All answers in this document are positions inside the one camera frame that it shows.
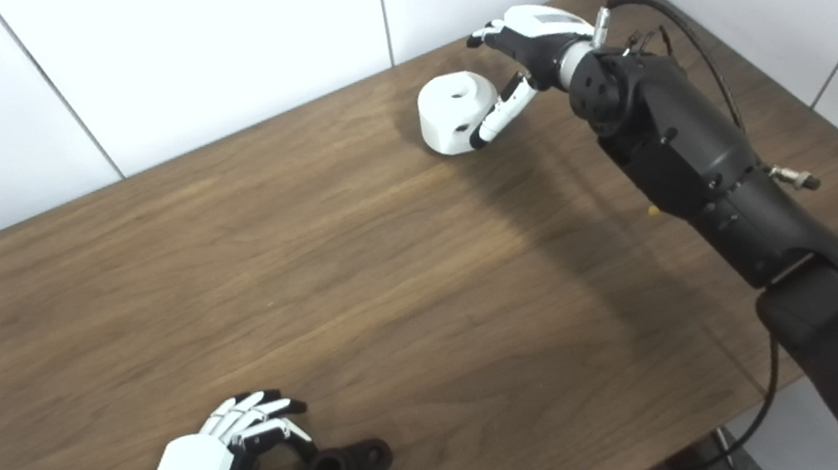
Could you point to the white and black right hand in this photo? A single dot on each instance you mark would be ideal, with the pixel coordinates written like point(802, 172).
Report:
point(539, 35)

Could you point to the round white plastic piece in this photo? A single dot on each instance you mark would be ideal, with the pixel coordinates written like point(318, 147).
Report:
point(447, 117)

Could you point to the silver plug on arm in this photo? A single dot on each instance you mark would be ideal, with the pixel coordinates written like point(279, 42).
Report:
point(792, 176)

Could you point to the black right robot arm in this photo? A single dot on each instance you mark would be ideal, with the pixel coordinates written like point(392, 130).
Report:
point(709, 155)

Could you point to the small yellow connector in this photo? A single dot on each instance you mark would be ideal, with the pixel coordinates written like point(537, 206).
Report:
point(653, 211)

